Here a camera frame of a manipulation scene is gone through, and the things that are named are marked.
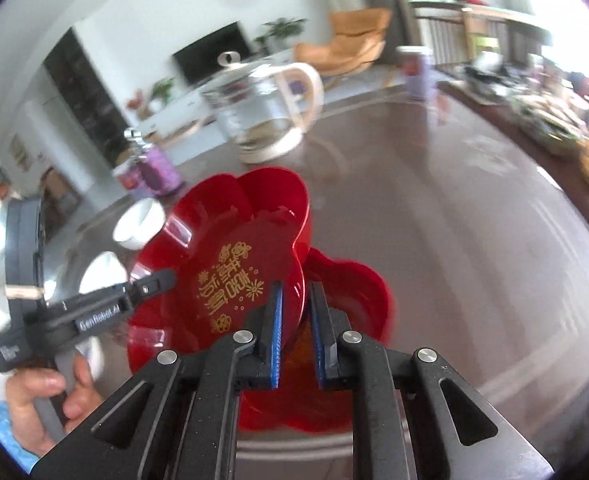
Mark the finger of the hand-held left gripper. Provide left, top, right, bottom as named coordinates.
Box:
left=127, top=269, right=178, bottom=307

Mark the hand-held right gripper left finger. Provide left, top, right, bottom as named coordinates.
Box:
left=28, top=280, right=284, bottom=480

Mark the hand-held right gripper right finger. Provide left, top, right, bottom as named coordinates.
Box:
left=308, top=281, right=555, bottom=480

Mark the plain white bowl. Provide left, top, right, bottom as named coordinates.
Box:
left=78, top=251, right=128, bottom=301

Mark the red flower-shaped plate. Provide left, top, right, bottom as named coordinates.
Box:
left=127, top=247, right=395, bottom=433
left=129, top=166, right=311, bottom=356

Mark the white ribbed bowl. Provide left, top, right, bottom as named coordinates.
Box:
left=113, top=198, right=166, bottom=251

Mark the person's left hand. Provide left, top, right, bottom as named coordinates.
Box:
left=4, top=355, right=105, bottom=458

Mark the wooden chair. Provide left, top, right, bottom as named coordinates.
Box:
left=39, top=167, right=82, bottom=221

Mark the purple bottle with silver cap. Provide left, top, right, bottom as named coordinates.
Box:
left=124, top=128, right=182, bottom=196

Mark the small wooden bench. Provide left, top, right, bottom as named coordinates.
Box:
left=159, top=115, right=220, bottom=150

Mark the blue cloth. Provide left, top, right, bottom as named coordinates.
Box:
left=0, top=402, right=30, bottom=472

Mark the white television cabinet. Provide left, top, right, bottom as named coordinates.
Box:
left=139, top=50, right=295, bottom=136

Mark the dark tall cabinet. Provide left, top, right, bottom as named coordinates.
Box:
left=43, top=28, right=130, bottom=171

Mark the red flower arrangement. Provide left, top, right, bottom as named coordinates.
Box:
left=126, top=89, right=148, bottom=116

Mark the glass electric kettle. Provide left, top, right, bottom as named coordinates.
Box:
left=202, top=51, right=323, bottom=164

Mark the black television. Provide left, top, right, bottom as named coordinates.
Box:
left=173, top=21, right=252, bottom=86

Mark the large green potted plant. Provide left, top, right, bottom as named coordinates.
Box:
left=254, top=16, right=307, bottom=53

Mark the orange lounge chair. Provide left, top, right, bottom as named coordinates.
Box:
left=294, top=8, right=392, bottom=77

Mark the bowl of snacks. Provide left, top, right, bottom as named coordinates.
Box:
left=519, top=100, right=589, bottom=158

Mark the wooden slatted bench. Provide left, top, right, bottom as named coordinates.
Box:
left=409, top=0, right=552, bottom=68

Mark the grey curtain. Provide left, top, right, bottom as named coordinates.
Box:
left=369, top=0, right=415, bottom=63

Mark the framed wall picture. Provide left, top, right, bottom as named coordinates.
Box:
left=8, top=135, right=30, bottom=171

